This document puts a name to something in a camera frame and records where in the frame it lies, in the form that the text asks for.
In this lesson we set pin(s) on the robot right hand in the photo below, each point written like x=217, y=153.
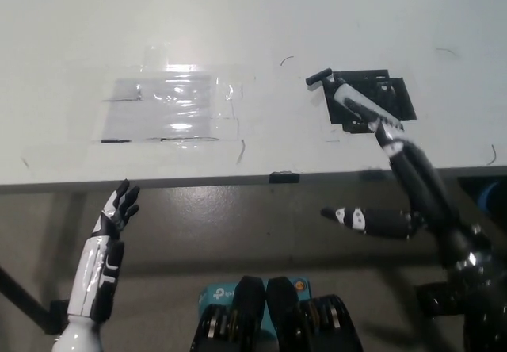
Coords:
x=424, y=193

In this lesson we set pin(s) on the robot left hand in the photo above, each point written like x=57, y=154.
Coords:
x=99, y=265

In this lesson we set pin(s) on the black robot body blocks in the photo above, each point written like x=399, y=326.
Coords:
x=281, y=320

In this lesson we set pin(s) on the blue round object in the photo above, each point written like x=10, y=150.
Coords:
x=495, y=199

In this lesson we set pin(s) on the black table leg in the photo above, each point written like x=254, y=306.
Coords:
x=24, y=294
x=433, y=300

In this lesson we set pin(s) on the black tape patch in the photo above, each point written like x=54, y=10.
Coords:
x=396, y=98

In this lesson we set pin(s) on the teal router box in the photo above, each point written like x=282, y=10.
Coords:
x=216, y=294

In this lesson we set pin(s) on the clear taped plastic sheet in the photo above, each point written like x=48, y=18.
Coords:
x=158, y=118

